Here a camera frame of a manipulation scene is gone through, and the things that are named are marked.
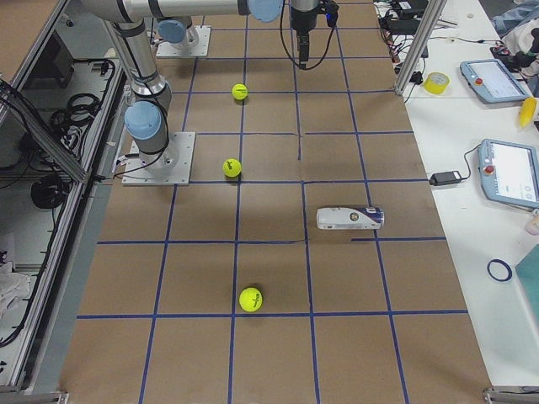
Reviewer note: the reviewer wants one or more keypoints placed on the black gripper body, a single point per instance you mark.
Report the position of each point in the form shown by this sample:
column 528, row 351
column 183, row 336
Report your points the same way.
column 301, row 21

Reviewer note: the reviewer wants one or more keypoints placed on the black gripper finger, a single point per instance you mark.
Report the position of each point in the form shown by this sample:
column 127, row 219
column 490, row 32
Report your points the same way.
column 305, row 49
column 300, row 50

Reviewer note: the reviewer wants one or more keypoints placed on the white tennis ball can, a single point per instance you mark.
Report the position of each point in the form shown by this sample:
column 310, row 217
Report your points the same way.
column 349, row 218

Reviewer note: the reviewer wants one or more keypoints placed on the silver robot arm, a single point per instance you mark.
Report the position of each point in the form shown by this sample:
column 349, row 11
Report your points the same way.
column 266, row 11
column 146, row 120

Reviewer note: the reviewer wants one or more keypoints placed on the yellow tennis ball centre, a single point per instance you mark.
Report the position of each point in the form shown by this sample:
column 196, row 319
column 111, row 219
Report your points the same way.
column 239, row 91

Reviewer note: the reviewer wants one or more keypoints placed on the yellow tennis ball by base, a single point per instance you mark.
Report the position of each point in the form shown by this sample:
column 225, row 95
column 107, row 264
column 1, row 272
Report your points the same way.
column 232, row 168

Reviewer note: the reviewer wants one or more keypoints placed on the yellow tennis ball near left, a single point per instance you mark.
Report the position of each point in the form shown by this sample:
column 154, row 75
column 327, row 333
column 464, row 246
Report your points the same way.
column 250, row 299

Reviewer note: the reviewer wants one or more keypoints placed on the yellow tape roll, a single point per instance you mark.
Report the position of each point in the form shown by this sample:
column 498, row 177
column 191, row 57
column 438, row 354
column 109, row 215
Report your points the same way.
column 436, row 83

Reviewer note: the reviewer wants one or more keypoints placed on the far teach pendant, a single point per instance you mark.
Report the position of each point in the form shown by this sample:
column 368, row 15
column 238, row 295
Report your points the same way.
column 492, row 82

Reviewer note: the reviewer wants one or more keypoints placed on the teach pendant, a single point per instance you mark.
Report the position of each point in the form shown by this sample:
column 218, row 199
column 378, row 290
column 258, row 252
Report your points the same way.
column 492, row 82
column 509, row 173

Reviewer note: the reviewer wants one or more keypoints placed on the black power adapter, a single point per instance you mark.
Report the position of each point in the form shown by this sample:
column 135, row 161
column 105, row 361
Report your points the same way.
column 445, row 178

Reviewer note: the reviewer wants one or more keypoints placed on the yellow banana toy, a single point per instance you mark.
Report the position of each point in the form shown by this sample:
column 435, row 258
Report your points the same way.
column 528, row 112

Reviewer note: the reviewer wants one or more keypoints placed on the near teach pendant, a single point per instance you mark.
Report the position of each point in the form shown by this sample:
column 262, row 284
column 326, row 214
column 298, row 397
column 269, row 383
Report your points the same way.
column 509, row 173

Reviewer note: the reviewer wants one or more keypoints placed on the teal box corner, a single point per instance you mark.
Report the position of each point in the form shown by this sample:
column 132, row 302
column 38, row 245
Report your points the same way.
column 527, row 272

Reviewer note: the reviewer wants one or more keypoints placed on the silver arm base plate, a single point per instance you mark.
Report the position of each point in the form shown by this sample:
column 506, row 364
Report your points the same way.
column 177, row 41
column 170, row 168

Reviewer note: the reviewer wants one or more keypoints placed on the aluminium frame post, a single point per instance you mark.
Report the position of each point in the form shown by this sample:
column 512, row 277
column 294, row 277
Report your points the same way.
column 425, row 29

